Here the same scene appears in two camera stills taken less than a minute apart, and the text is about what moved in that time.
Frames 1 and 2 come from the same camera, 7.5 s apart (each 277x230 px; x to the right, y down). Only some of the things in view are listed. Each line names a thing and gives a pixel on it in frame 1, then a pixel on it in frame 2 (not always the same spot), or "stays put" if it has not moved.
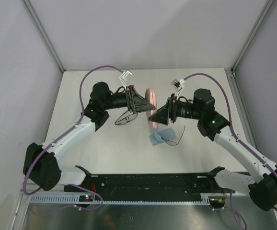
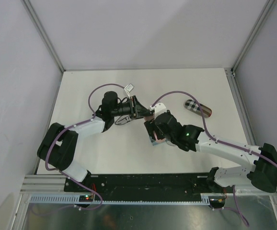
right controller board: (216, 201) stays put
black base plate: (147, 184) stays put
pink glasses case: (150, 96) → (154, 131)
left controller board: (86, 198) stays put
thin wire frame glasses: (171, 143) stays put
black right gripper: (168, 110) → (151, 126)
